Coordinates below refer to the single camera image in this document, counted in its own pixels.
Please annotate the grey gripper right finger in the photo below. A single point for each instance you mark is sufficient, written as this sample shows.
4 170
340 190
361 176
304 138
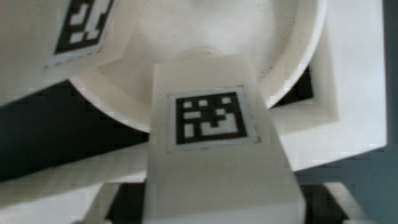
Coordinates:
333 207

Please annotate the white stool leg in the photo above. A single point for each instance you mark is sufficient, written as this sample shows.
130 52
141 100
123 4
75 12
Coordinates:
221 180
63 36

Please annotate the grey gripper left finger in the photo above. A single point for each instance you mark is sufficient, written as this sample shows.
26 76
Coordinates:
118 204

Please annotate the white round stool seat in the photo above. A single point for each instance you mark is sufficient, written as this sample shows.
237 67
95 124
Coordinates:
267 29

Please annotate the white L-shaped fence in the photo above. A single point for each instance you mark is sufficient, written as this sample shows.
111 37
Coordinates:
328 117

